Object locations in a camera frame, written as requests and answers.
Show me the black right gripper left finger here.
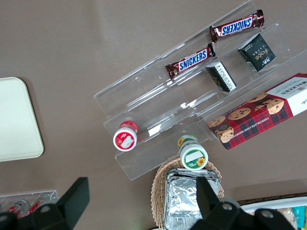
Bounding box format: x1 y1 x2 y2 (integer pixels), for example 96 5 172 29
31 177 90 230

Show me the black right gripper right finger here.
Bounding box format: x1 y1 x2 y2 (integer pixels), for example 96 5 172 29
194 176 243 230

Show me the oval wicker basket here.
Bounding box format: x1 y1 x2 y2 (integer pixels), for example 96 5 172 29
150 160 225 230

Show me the cream plastic tray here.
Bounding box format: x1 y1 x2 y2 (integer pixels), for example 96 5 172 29
0 77 45 162

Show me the clear acrylic bottle rack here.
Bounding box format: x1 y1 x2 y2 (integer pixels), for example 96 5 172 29
0 189 59 216

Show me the aluminium foil container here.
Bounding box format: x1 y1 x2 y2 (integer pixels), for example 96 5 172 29
164 168 221 230

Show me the green lidded yogurt cup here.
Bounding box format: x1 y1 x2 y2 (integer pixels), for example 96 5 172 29
177 134 209 171

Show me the white rectangular snack bin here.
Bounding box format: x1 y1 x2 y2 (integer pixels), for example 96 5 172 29
239 195 307 230

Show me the clear bag of crackers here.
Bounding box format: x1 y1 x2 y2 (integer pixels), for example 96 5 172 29
275 207 295 223

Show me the red lidded yogurt cup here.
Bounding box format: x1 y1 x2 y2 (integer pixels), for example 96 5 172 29
112 120 139 152

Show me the teal snack packet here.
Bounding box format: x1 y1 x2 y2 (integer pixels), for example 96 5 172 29
292 207 307 228

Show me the Walkers shortbread cookie box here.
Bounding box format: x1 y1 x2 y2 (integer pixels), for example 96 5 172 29
207 72 307 151

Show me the clear acrylic stepped shelf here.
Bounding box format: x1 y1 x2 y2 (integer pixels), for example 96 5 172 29
93 0 307 182

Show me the black box with white label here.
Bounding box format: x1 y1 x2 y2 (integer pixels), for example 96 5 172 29
205 60 237 93

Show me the Snickers chocolate bar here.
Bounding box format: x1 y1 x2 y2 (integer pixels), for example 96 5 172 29
165 43 216 81
209 9 265 44

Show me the black Face tea box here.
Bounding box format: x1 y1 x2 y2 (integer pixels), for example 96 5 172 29
237 33 276 72

